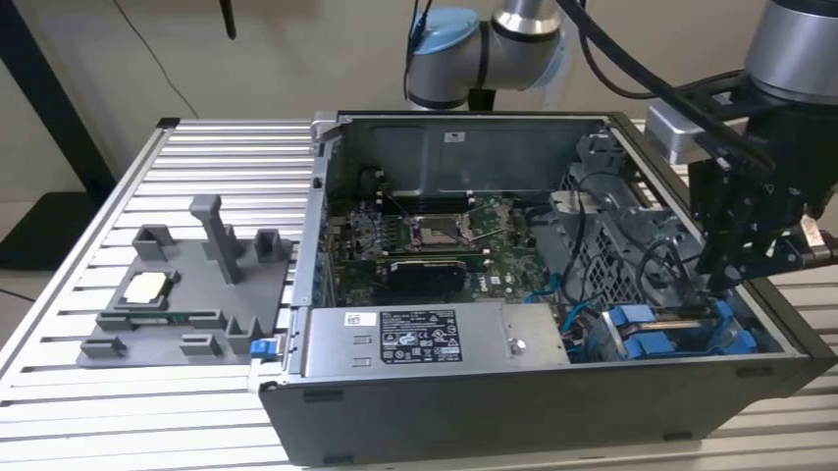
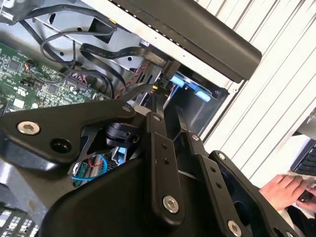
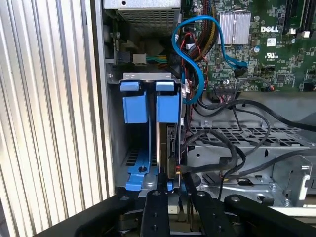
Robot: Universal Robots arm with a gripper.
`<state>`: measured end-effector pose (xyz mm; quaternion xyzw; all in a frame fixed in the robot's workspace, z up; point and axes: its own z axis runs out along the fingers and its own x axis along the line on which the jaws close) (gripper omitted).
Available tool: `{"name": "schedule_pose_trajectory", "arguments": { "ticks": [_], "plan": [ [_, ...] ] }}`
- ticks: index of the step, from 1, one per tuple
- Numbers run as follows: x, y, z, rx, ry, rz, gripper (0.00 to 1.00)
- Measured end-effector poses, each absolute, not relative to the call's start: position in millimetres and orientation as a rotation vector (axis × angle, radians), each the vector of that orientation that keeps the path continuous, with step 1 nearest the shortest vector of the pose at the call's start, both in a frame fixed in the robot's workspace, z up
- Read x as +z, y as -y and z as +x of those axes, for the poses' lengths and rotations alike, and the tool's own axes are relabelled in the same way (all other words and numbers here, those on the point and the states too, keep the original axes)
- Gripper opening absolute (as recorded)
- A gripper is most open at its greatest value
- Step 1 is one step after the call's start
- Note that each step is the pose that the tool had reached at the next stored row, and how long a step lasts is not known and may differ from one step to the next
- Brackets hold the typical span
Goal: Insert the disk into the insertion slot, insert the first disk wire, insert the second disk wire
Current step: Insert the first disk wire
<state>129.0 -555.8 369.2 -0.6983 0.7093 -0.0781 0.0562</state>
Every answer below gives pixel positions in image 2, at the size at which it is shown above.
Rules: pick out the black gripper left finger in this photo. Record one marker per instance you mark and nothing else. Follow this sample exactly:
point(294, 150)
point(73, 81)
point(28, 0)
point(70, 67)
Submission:
point(61, 123)

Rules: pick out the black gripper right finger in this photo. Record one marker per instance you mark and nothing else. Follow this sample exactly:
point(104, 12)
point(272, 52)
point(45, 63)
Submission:
point(209, 177)

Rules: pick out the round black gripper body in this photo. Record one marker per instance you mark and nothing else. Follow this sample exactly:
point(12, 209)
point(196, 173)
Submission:
point(111, 209)

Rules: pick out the blue disk carrier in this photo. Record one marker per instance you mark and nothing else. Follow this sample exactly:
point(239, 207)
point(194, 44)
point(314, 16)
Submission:
point(178, 80)

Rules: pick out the person's bare hand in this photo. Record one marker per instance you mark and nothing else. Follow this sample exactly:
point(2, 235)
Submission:
point(281, 190)

